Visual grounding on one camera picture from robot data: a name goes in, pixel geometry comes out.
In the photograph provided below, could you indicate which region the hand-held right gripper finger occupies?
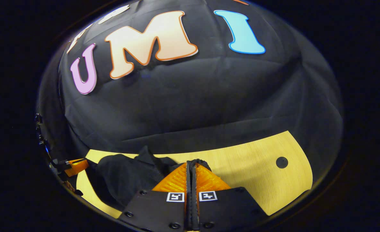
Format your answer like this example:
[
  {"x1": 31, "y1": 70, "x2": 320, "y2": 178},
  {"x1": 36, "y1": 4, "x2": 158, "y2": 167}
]
[
  {"x1": 118, "y1": 163, "x2": 191, "y2": 231},
  {"x1": 192, "y1": 163, "x2": 269, "y2": 231}
]

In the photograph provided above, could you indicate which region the black long-sleeved garment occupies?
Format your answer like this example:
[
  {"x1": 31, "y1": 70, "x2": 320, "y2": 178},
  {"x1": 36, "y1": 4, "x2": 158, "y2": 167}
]
[{"x1": 87, "y1": 146, "x2": 211, "y2": 208}]

